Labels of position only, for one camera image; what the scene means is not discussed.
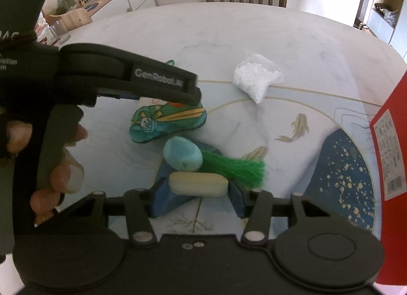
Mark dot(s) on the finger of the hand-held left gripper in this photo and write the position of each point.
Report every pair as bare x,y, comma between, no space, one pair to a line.
143,81

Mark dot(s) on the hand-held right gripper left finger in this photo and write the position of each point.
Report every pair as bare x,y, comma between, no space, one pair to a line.
165,198

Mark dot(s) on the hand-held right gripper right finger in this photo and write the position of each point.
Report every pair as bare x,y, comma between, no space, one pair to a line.
237,201

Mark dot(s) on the cream soap-shaped bar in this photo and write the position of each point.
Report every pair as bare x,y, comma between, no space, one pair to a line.
198,184

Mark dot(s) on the green tassel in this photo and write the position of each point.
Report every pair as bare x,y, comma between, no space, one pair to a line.
238,171

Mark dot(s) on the teal egg-shaped plush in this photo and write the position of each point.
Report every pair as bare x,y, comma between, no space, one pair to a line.
182,155

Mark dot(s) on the clear drinking glass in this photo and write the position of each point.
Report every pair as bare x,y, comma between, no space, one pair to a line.
60,32

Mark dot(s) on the small light wooden chair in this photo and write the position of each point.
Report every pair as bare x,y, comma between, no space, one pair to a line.
76,18

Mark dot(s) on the bag of white crystals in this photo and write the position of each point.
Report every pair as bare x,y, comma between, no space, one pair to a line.
254,80

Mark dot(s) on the red box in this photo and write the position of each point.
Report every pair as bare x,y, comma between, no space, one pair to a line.
394,218

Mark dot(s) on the white shelf cabinet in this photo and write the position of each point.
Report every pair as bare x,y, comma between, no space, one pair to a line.
388,21

